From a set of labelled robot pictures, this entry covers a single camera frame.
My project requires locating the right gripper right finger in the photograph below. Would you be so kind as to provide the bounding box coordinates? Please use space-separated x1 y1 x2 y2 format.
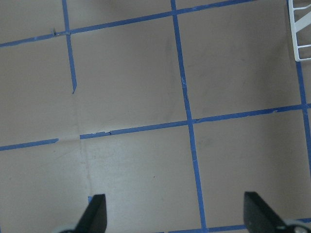
243 192 292 233

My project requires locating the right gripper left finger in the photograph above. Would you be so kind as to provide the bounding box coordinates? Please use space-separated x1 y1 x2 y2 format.
73 194 107 233

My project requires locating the white wire cup rack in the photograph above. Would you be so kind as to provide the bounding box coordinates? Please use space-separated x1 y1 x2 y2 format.
287 0 311 62

